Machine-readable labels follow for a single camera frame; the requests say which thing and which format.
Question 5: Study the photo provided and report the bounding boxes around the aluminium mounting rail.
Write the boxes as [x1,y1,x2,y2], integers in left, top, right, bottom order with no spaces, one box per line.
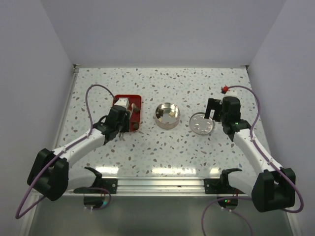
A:
[98,177,237,197]

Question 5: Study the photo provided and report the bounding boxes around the round metal tin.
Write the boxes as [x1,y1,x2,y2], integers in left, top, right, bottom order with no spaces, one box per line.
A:
[154,102,181,130]

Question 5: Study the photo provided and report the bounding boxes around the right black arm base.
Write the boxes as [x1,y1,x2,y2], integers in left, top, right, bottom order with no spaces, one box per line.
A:
[203,168,243,194]

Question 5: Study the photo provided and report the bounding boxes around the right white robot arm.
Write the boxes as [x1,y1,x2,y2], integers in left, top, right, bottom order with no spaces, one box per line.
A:
[204,96,296,212]

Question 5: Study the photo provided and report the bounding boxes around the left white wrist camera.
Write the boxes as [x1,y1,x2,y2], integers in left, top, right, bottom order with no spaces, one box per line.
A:
[114,97,129,109]

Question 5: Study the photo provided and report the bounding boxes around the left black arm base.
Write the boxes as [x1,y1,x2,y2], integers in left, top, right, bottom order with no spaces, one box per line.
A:
[69,167,118,194]

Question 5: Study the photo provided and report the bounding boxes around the metal tweezers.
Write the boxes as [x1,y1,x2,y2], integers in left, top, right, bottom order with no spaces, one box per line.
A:
[119,103,136,140]

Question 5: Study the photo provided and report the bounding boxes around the red rectangular tray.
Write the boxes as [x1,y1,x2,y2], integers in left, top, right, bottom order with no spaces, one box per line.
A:
[113,94,142,132]

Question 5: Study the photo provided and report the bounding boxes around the round metal tin lid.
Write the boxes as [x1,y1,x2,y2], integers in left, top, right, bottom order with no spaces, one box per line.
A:
[189,112,215,135]

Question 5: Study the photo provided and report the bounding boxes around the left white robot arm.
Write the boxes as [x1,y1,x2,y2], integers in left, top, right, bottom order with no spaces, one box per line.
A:
[27,105,130,201]

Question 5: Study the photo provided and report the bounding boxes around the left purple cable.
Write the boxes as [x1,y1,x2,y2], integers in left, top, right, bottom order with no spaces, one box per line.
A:
[15,84,119,219]

